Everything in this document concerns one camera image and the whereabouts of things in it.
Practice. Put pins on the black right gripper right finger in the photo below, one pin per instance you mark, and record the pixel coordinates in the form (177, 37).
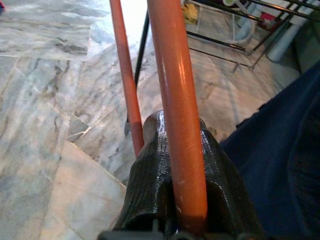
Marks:
(225, 195)

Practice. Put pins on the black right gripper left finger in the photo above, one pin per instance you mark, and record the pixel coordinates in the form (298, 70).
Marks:
(147, 180)

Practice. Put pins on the pink clothes hanger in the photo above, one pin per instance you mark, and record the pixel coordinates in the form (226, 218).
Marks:
(182, 125)

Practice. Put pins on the navy garment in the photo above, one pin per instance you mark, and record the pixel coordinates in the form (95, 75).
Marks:
(275, 162)

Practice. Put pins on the black drying rack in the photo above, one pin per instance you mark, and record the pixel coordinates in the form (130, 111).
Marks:
(143, 43)

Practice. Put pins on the white plastic basket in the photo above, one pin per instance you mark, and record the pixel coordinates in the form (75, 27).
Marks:
(250, 27)

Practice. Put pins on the green sofa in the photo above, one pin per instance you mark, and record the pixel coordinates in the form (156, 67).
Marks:
(310, 45)

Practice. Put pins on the olive yellow rag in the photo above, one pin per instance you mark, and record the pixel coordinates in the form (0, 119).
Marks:
(190, 12)

